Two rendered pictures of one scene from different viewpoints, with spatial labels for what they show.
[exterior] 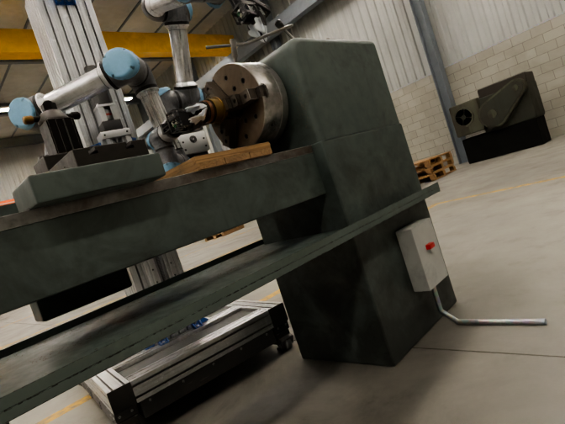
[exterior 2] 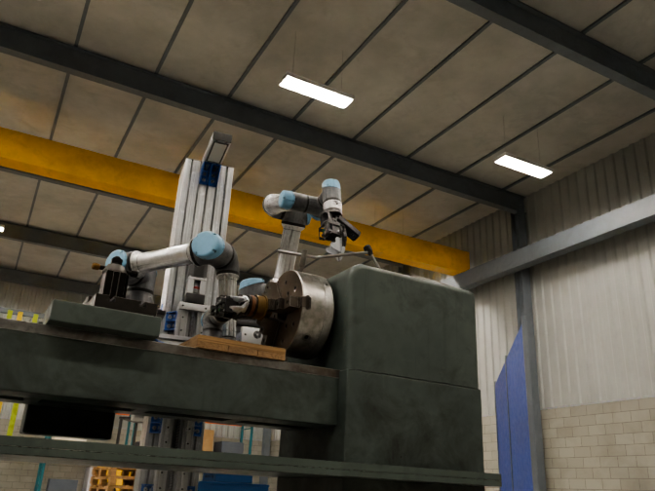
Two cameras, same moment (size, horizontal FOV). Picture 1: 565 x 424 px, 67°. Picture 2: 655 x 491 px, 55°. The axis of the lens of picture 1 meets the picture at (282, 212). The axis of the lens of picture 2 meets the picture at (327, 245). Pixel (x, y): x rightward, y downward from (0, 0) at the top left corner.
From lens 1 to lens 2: 0.91 m
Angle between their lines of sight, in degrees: 28
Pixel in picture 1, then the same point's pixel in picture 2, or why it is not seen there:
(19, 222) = (33, 329)
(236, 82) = (290, 287)
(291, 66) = (346, 288)
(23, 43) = not seen: hidden behind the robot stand
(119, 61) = (206, 243)
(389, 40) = not seen: outside the picture
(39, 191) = (55, 312)
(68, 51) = (190, 223)
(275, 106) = (314, 320)
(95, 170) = (102, 312)
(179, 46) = (287, 245)
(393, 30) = not seen: outside the picture
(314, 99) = (357, 326)
